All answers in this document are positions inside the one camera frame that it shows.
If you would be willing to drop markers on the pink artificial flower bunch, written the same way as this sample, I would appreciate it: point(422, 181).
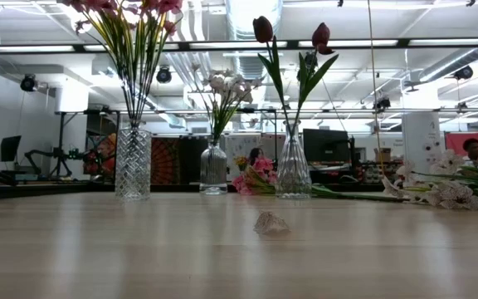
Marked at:
point(168, 6)
point(261, 166)
point(116, 50)

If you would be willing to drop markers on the ribbed glass bottle vase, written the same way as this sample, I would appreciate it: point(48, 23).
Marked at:
point(213, 170)

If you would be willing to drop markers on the flared glass carafe vase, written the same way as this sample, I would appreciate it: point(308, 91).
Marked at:
point(293, 178)

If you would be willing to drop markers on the diamond-cut cylinder glass vase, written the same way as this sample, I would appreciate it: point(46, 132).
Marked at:
point(133, 166)

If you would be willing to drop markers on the person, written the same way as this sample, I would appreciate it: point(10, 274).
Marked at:
point(256, 153)
point(473, 147)

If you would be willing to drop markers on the black panel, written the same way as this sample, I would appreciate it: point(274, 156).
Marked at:
point(189, 160)

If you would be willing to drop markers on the fallen white spotted petal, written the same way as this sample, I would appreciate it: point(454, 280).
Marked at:
point(270, 224)

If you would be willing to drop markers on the large black monitor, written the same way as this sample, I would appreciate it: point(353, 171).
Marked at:
point(326, 145)

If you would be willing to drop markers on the black ceiling spotlight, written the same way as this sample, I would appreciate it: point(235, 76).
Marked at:
point(311, 58)
point(383, 104)
point(464, 72)
point(164, 75)
point(28, 83)

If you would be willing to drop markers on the white round column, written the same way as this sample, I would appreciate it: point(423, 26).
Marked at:
point(423, 137)

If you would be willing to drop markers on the small black monitor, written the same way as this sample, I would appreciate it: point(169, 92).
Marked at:
point(10, 147)

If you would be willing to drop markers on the black overhead frame bar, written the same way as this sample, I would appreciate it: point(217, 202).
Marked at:
point(184, 46)

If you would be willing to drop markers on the black aluminium table frame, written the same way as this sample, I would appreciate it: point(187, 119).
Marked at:
point(35, 192)

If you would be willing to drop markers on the red partition wall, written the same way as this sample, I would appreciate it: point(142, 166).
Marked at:
point(452, 143)

